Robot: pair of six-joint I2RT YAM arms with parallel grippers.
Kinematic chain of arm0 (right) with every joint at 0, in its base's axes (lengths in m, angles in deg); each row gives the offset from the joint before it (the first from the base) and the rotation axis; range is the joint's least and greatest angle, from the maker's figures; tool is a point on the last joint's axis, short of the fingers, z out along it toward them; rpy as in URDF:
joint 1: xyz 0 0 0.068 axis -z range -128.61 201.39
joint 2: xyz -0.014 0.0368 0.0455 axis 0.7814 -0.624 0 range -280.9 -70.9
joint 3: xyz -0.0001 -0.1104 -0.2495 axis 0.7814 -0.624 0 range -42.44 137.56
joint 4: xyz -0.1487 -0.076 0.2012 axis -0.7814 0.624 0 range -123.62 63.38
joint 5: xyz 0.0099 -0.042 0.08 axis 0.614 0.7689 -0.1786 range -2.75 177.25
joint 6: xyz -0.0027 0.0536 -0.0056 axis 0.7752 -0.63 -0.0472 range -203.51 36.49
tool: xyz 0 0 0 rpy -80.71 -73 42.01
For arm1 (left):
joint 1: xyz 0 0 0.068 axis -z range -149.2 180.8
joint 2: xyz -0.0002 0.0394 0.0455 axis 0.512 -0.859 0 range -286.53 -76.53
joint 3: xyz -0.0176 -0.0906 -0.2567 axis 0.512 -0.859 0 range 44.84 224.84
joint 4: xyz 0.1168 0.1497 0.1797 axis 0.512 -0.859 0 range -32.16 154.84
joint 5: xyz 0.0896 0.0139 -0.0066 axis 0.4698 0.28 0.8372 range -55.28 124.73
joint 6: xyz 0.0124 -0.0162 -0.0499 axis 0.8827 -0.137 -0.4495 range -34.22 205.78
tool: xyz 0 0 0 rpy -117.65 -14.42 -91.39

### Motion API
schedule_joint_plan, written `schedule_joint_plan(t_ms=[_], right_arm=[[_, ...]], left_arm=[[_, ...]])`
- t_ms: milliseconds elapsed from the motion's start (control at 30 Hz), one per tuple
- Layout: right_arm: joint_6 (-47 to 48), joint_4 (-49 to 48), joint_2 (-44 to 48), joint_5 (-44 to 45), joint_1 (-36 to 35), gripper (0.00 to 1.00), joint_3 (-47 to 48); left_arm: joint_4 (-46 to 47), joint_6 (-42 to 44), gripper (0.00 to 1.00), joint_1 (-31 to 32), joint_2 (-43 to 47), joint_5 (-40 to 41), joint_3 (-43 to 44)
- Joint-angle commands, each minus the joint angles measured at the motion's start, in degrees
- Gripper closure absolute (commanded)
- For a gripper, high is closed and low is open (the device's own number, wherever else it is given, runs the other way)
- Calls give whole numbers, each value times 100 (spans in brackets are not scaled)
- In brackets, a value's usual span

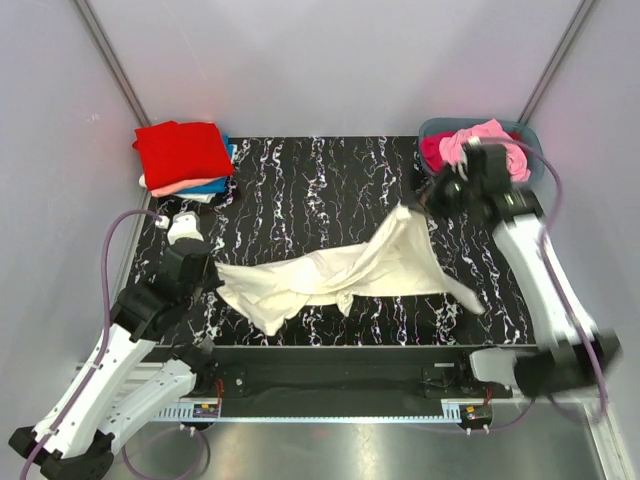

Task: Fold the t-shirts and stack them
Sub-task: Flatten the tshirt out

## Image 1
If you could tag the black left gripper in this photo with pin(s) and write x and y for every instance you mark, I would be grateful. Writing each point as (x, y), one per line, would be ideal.
(214, 281)

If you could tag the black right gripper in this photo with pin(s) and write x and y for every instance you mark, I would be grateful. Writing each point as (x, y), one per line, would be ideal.
(431, 201)

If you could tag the cream white t shirt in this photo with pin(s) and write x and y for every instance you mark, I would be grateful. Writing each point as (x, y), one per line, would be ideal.
(398, 260)

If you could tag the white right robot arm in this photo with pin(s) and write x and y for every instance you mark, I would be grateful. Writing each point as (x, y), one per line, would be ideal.
(571, 352)

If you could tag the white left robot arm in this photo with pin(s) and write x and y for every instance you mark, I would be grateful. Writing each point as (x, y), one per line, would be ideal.
(81, 435)

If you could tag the pink crumpled shirt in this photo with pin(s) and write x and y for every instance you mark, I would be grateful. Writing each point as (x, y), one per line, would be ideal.
(517, 163)

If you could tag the magenta crumpled shirt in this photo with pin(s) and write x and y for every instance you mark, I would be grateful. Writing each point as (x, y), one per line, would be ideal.
(432, 152)

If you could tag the teal folded shirt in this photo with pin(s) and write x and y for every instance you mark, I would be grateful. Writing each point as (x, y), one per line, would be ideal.
(217, 186)

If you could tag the blue plastic laundry basket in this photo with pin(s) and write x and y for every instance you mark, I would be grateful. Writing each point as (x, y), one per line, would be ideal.
(517, 131)

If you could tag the red folded shirt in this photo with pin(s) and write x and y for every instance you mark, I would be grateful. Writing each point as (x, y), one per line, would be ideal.
(170, 152)

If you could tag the white slotted cable duct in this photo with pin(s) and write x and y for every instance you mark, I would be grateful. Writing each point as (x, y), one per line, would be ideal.
(429, 412)

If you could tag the right aluminium frame post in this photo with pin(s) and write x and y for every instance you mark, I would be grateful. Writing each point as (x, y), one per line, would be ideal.
(577, 23)

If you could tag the aluminium frame post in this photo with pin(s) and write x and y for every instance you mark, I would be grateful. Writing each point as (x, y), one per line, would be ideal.
(577, 23)
(107, 53)

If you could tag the left aluminium frame post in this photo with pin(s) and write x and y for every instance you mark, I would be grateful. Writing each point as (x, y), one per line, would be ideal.
(107, 53)

